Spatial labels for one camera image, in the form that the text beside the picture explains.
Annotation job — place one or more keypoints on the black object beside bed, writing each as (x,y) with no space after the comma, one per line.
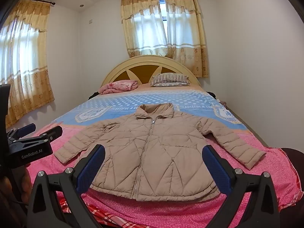
(93,95)
(213,95)

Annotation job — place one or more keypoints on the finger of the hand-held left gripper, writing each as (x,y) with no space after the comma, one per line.
(51,133)
(26,128)

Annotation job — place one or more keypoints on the striped pillow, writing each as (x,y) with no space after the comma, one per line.
(169,79)

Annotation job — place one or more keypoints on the blue polka dot blanket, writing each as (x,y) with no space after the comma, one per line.
(133,99)

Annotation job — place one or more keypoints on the person's left hand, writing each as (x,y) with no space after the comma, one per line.
(23,180)

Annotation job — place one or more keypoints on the peach bedsheet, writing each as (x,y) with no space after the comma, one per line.
(171,88)

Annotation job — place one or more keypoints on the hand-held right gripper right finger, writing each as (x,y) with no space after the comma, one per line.
(217,168)

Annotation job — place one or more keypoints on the cream wooden headboard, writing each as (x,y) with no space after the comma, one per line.
(142,71)

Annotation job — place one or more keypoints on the pink folded blanket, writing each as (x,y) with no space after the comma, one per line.
(118,86)

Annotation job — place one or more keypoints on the red checked cloth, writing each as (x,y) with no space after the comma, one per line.
(95,216)

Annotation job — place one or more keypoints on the dark rounded object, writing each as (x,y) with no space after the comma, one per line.
(292,155)

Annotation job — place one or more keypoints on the yellow floral curtain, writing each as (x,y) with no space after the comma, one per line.
(26,64)
(187,33)
(142,28)

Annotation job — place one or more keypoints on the beige quilted jacket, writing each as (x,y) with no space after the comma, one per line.
(154,152)

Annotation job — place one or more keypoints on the dark curtain rod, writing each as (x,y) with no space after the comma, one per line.
(38,1)

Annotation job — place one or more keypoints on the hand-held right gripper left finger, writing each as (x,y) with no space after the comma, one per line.
(91,168)

